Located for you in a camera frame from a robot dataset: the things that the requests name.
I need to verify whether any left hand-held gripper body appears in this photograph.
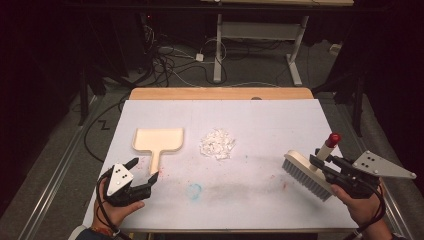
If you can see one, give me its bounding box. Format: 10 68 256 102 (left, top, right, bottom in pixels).
99 163 153 207

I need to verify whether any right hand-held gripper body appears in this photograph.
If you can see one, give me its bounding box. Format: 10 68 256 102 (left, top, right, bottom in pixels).
324 150 417 200

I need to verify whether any white brush with red-tipped handle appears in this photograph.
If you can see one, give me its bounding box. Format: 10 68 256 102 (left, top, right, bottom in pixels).
281 132 343 203

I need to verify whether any beige dustpan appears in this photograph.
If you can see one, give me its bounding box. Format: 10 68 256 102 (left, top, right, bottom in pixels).
132 127 185 176

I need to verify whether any person's right hand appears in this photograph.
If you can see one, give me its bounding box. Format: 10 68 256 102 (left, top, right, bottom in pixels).
330 182 385 228

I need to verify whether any person's left hand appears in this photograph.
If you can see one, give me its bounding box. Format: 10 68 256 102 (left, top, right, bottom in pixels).
92 179 146 230

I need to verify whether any pile of white paper scraps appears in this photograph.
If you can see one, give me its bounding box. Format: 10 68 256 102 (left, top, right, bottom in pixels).
199 128 237 161

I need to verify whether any black stand leg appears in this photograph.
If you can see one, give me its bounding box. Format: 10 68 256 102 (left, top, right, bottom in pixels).
77 63 92 127

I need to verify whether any white table cover sheet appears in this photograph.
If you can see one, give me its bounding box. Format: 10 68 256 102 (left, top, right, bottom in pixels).
82 99 358 231

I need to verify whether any wooden table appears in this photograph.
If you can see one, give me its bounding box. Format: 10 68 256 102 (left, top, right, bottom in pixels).
128 87 315 101

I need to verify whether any white box on floor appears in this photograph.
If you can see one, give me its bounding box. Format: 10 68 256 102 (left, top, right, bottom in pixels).
328 43 343 57

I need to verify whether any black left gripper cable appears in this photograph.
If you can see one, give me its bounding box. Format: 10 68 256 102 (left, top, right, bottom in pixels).
95 168 133 240

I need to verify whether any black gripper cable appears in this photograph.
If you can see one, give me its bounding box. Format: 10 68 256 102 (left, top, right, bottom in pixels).
95 168 133 240
343 182 388 240

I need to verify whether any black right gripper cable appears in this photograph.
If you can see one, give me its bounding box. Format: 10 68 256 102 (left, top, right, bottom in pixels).
343 182 388 240

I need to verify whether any metal floor rail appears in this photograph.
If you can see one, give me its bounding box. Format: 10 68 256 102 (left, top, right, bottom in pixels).
16 96 101 240
336 99 416 240

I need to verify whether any tangle of floor cables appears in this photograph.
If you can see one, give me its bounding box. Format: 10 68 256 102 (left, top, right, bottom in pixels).
83 23 288 164

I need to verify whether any white metal desk frame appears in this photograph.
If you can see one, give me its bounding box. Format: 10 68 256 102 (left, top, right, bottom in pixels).
199 0 355 87

